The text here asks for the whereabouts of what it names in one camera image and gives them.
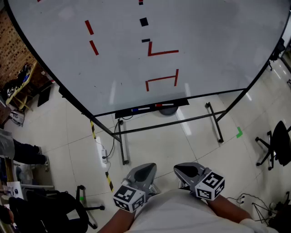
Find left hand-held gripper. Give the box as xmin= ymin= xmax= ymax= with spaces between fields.
xmin=113 ymin=162 xmax=157 ymax=213

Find white metal shelf rack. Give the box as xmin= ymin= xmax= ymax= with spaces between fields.
xmin=0 ymin=157 xmax=55 ymax=205

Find person's white shoe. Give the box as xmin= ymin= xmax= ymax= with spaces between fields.
xmin=178 ymin=179 xmax=191 ymax=191
xmin=149 ymin=184 xmax=161 ymax=196

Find black marker tray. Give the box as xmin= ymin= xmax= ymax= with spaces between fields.
xmin=115 ymin=99 xmax=190 ymax=119

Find black office chair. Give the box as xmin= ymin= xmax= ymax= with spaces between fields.
xmin=255 ymin=120 xmax=291 ymax=171
xmin=269 ymin=191 xmax=291 ymax=233
xmin=9 ymin=184 xmax=105 ymax=233

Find person's right forearm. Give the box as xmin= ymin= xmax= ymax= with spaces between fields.
xmin=206 ymin=194 xmax=253 ymax=225

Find grey round floor object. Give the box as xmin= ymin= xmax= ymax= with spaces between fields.
xmin=158 ymin=106 xmax=179 ymax=116

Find yellow table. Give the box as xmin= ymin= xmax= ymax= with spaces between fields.
xmin=5 ymin=61 xmax=38 ymax=112

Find white whiteboard with black stand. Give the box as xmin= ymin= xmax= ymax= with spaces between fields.
xmin=3 ymin=0 xmax=291 ymax=166

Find person's white left shoe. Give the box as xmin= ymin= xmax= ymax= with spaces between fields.
xmin=149 ymin=184 xmax=161 ymax=196

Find red angled tape mark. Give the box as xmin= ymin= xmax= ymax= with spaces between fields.
xmin=147 ymin=41 xmax=179 ymax=57

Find person's white shirt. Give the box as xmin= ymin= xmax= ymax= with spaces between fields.
xmin=124 ymin=188 xmax=280 ymax=233

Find black flat panel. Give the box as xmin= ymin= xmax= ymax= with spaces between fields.
xmin=37 ymin=86 xmax=52 ymax=107

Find black power cable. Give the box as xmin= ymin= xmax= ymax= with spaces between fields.
xmin=103 ymin=115 xmax=135 ymax=159

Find black tripod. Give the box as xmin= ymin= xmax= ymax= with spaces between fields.
xmin=251 ymin=202 xmax=275 ymax=226

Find white plastic bag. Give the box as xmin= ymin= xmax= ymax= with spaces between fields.
xmin=15 ymin=166 xmax=35 ymax=184

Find person's left forearm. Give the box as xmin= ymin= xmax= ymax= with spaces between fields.
xmin=97 ymin=207 xmax=137 ymax=233

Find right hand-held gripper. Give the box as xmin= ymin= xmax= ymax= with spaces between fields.
xmin=173 ymin=162 xmax=226 ymax=201

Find red bracket tape mark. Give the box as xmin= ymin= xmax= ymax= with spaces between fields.
xmin=145 ymin=69 xmax=180 ymax=92

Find person's white right shoe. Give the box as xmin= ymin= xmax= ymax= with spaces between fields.
xmin=178 ymin=179 xmax=191 ymax=191

